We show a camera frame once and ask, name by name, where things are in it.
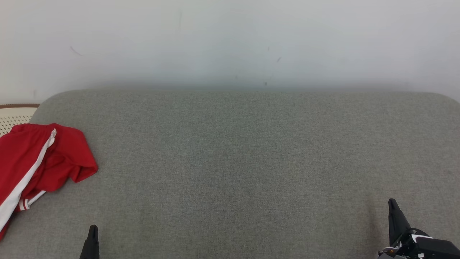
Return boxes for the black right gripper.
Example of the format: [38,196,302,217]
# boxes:
[377,199,419,259]

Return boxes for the grey fabric sofa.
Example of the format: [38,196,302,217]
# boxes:
[0,89,460,259]

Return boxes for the cream perforated laundry basket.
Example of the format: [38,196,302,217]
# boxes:
[0,104,41,137]

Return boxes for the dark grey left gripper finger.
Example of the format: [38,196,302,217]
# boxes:
[79,225,100,259]

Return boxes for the red shorts with white stripe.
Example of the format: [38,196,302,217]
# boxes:
[0,123,98,241]

